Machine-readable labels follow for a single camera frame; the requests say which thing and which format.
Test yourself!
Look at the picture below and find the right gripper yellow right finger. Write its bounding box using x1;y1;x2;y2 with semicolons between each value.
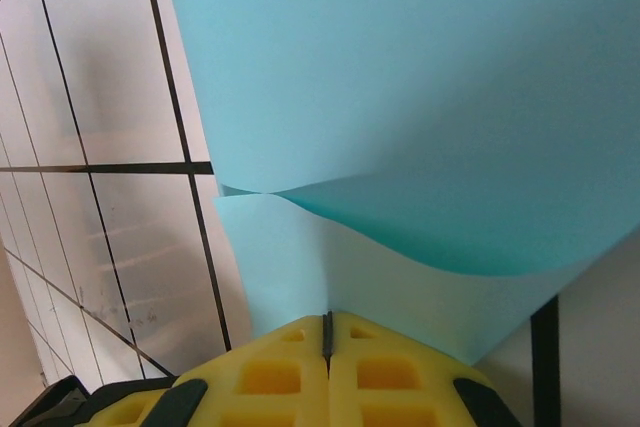
327;311;525;427

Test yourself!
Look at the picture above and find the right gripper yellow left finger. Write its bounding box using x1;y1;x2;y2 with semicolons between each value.
142;314;331;427

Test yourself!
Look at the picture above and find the light blue paper sheet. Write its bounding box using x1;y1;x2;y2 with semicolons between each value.
159;0;640;368

